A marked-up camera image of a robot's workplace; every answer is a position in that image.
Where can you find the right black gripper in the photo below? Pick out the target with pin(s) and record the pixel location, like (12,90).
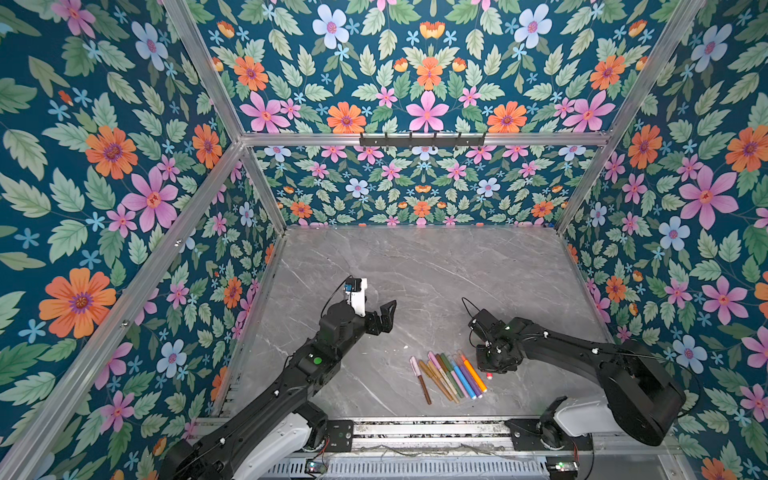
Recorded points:
(480,364)

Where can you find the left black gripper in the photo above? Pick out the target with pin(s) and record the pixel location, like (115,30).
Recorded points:
(372,317)

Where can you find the orange highlighter pen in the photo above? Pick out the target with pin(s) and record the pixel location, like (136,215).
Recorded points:
(473,372)

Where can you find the purple highlighter pen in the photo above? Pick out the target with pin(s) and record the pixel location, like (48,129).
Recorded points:
(474,389)

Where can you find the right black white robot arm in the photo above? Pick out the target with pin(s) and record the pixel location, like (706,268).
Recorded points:
(643,399)

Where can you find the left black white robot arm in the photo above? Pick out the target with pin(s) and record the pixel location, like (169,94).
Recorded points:
(282,419)

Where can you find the blue highlighter pen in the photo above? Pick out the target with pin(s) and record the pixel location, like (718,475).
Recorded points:
(461,377)

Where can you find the brown pen pink cap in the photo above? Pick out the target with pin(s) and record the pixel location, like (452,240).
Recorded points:
(419,376)

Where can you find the pink pen green cap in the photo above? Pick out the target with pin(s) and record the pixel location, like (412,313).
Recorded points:
(455,377)

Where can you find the dark green pen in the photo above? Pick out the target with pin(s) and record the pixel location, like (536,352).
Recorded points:
(448,376)

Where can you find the brown pen tan cap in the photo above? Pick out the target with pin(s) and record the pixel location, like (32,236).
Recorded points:
(427,369)

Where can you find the beige pen pink cap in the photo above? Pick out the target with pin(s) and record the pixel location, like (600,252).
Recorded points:
(442,376)

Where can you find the tan brown pen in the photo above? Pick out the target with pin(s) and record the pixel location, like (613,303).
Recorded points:
(441,380)

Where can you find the right small circuit board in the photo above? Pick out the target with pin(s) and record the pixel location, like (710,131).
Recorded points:
(562,469)

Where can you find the small circuit board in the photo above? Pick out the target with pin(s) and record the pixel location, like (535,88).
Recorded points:
(562,469)
(315,468)

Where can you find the black hook rack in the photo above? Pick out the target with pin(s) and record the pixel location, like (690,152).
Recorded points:
(409,140)

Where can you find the left small circuit board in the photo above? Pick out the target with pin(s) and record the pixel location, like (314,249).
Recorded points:
(315,468)

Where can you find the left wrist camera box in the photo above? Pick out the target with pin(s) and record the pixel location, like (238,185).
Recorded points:
(355,294)

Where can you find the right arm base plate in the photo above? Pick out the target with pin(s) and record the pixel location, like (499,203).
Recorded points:
(529,434)

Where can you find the white slotted cable duct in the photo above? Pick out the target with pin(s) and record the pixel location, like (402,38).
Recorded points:
(414,468)

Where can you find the aluminium front rail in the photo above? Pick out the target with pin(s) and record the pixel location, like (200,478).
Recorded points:
(486,434)

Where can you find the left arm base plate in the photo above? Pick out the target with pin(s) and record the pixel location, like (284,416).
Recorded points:
(335,436)

